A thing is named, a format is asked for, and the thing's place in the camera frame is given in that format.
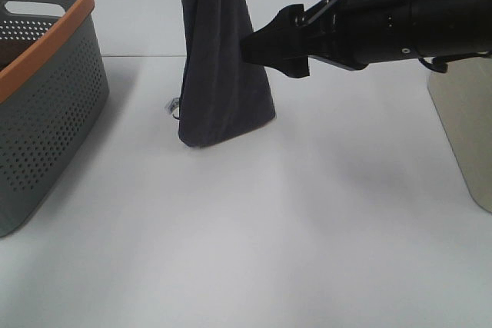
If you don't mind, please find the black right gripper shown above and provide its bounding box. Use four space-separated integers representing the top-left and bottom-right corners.
240 0 414 77

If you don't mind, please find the dark grey towel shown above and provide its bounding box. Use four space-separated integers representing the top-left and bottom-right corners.
178 0 276 147

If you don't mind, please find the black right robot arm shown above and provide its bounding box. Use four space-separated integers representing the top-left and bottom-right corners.
241 0 491 78

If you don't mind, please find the beige fabric bin grey rim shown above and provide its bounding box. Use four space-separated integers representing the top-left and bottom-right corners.
427 58 491 212

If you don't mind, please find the grey perforated basket orange rim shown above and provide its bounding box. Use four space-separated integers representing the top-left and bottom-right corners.
1 0 109 237

